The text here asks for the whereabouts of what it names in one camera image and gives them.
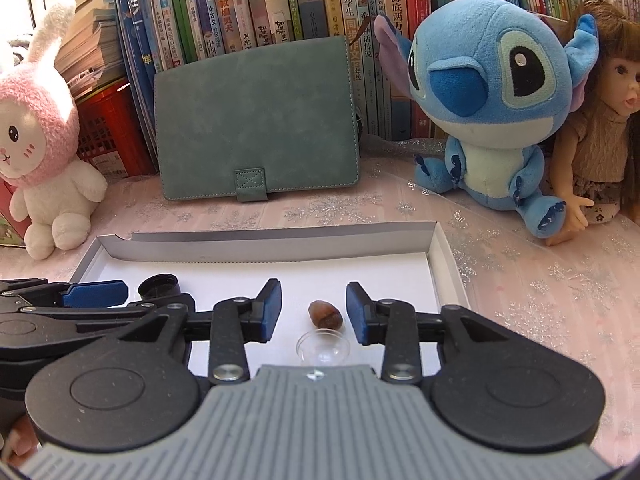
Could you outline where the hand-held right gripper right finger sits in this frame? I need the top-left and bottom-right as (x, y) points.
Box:
(346, 281), (521, 385)

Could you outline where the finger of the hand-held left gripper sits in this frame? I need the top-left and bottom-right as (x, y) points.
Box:
(61, 281), (129, 309)
(127, 293), (197, 317)

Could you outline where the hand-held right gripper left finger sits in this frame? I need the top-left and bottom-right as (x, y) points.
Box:
(120, 278), (283, 385)

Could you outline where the black metal-rimmed round cup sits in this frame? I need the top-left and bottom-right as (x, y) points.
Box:
(138, 273), (182, 299)

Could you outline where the brown nut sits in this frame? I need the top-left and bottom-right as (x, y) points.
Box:
(308, 300), (344, 332)

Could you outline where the white cardboard box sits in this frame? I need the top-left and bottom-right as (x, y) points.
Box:
(67, 220), (471, 376)

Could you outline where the clear plastic dome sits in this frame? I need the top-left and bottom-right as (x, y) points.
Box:
(296, 329), (349, 367)

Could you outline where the person's left hand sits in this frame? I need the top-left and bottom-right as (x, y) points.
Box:
(7, 416), (42, 457)

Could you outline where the pink house-shaped bag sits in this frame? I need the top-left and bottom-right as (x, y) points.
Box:
(0, 180), (28, 248)

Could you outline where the pink bunny plush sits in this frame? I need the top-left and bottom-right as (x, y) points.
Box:
(0, 0), (108, 261)

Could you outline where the red plastic crate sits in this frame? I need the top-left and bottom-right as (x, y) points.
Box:
(75, 77), (158, 178)

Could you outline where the green notebook case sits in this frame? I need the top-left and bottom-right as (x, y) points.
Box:
(154, 36), (362, 203)

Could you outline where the blue alien plush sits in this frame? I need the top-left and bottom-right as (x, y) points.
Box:
(372, 0), (600, 240)

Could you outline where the stack of magazines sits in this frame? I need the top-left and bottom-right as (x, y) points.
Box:
(30, 0), (131, 101)

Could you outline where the brown-haired doll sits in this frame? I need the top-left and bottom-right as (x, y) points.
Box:
(542, 0), (640, 247)

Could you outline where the row of books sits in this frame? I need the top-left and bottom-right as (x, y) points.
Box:
(112, 0), (640, 141)

